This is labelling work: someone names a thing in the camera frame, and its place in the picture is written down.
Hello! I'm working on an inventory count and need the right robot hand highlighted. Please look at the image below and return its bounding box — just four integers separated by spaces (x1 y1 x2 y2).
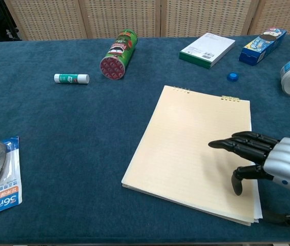
208 131 290 228

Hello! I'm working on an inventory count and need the cream paper notepad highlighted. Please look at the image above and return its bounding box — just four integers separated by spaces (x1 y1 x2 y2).
121 85 263 227

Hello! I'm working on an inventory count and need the blue Oreo cookie box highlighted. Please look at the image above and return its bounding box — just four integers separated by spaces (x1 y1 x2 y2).
238 27 288 67

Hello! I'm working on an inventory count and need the white box green edge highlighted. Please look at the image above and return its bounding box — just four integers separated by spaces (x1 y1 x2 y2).
179 32 236 69

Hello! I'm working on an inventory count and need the green Pringles can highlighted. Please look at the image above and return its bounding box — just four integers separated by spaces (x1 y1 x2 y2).
99 29 138 80

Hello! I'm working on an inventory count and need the woven folding screen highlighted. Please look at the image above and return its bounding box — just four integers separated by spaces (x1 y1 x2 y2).
3 0 290 41

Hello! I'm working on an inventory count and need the dark blue table mat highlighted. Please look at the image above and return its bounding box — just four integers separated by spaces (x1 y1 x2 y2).
0 33 290 244

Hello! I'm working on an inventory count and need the white green glue stick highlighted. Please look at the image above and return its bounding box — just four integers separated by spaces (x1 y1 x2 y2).
54 73 90 84

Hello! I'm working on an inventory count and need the correction tape blister pack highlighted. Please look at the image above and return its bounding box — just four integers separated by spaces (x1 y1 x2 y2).
0 136 23 220

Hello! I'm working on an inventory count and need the black tripod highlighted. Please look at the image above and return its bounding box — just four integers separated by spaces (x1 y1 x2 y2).
0 0 23 42

